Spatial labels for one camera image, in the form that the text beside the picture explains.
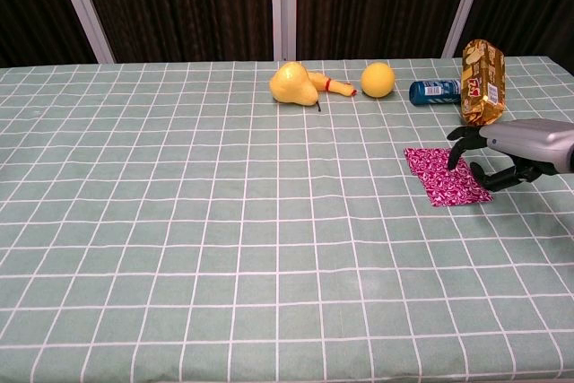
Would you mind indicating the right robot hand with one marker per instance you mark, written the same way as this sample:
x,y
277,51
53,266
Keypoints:
x,y
529,143

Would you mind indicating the pink patterned cloth square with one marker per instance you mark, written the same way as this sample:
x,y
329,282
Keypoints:
x,y
419,158
453,190

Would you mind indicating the gold cookie package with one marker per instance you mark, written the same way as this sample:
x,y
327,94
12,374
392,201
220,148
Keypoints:
x,y
484,87

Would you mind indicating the blue can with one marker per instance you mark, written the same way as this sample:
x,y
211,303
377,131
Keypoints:
x,y
432,91

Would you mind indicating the dark partition panel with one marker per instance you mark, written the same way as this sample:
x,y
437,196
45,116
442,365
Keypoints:
x,y
31,11
179,6
372,6
533,2

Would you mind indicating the yellow ball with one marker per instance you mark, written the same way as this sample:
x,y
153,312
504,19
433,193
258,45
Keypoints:
x,y
378,80

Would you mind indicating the yellow rubber toy red band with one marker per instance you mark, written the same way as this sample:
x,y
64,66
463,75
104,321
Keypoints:
x,y
334,85

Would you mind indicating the yellow pear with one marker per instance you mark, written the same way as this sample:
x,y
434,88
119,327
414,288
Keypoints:
x,y
293,84

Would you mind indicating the green checkered tablecloth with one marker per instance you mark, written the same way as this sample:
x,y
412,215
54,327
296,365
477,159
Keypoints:
x,y
188,230

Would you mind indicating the white partition frame post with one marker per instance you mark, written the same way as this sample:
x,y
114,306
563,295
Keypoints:
x,y
466,2
283,6
83,11

